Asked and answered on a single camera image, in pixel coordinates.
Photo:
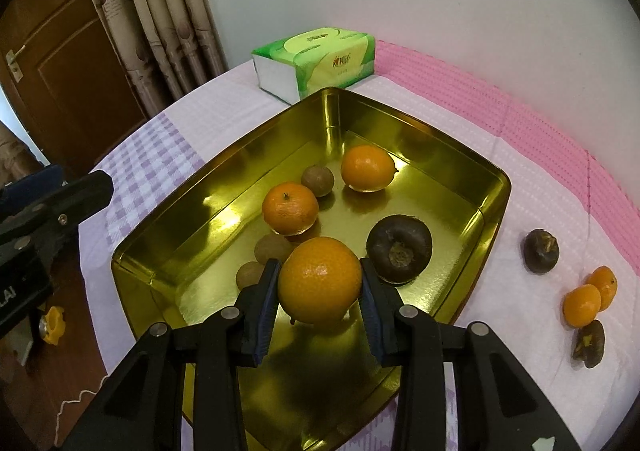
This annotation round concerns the orange mandarin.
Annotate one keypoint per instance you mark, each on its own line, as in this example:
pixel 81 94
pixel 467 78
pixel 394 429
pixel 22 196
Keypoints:
pixel 320 279
pixel 580 306
pixel 290 209
pixel 368 168
pixel 606 286

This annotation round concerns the brown wooden door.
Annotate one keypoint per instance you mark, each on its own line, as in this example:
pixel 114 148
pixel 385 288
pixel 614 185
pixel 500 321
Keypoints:
pixel 65 81

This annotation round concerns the dark brown mangosteen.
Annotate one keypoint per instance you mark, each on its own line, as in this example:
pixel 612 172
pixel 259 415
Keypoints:
pixel 541 251
pixel 588 337
pixel 399 249

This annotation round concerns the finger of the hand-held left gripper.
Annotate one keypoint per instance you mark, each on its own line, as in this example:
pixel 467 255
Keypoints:
pixel 85 193
pixel 30 186

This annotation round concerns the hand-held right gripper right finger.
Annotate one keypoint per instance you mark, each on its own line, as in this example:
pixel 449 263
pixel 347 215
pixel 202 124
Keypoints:
pixel 372 321

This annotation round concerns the tan cloth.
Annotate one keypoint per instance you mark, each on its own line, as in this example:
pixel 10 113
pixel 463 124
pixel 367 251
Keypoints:
pixel 15 151

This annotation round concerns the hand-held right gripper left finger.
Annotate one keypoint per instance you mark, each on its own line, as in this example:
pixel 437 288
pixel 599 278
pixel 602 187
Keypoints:
pixel 265 311

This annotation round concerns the beige patterned curtain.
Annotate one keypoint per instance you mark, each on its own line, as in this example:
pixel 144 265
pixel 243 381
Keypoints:
pixel 150 6

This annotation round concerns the green tissue pack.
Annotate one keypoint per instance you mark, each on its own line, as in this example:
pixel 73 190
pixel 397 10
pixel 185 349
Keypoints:
pixel 320 61

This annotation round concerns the brown longan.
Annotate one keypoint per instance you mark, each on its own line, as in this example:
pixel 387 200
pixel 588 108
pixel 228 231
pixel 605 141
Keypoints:
pixel 272 249
pixel 317 181
pixel 250 276

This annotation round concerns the yellow plastic toy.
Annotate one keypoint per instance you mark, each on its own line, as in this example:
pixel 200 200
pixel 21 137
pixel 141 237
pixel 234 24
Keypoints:
pixel 54 328

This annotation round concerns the red and gold tin box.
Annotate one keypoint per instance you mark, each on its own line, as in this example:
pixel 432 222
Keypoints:
pixel 300 141

